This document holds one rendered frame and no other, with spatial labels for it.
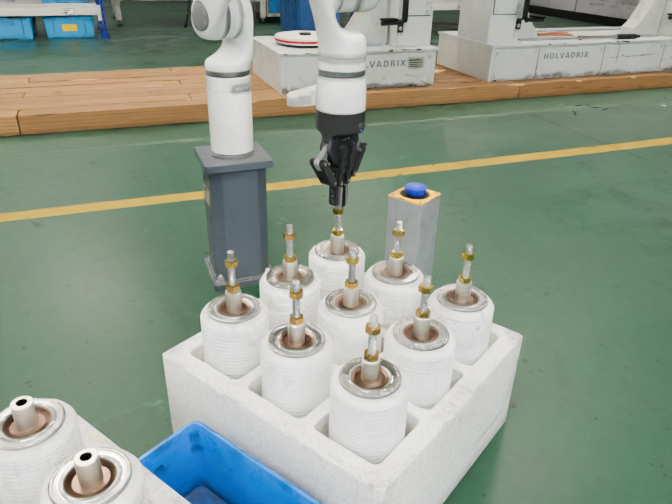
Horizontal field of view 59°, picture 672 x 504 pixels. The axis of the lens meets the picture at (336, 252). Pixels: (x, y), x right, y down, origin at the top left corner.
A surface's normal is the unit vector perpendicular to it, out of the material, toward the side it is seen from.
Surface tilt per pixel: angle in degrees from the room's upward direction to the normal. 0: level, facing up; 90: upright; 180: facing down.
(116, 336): 0
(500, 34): 90
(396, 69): 90
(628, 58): 90
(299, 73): 90
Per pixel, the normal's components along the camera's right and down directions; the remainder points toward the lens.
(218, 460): -0.61, 0.32
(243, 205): 0.36, 0.43
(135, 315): 0.02, -0.89
